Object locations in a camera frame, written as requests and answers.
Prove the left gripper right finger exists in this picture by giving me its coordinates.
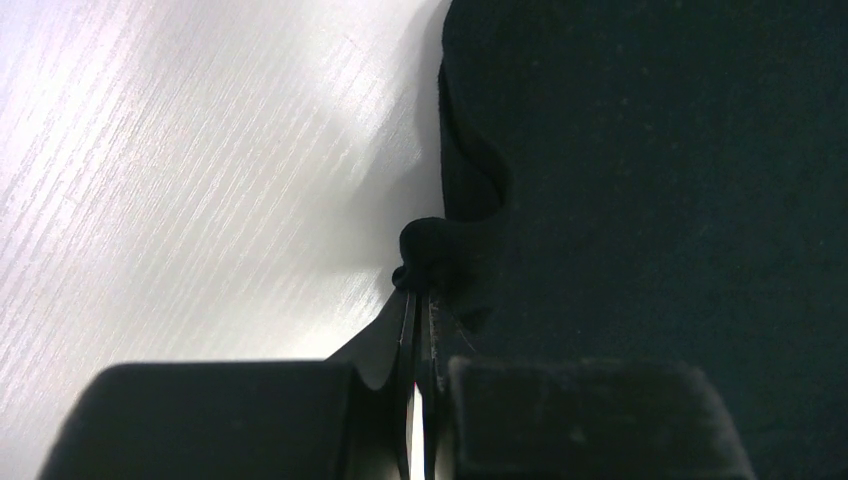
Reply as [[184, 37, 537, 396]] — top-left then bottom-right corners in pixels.
[[419, 296, 755, 479]]

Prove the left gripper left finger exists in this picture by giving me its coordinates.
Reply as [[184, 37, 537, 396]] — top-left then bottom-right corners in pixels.
[[40, 291, 418, 479]]

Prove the black t shirt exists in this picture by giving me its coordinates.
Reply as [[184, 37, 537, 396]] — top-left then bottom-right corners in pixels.
[[393, 1, 847, 479]]

